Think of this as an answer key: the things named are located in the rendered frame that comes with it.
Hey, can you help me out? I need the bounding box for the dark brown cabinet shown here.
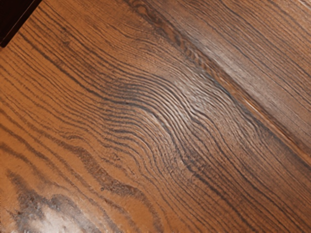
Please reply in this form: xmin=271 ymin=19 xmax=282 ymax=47
xmin=0 ymin=0 xmax=41 ymax=49

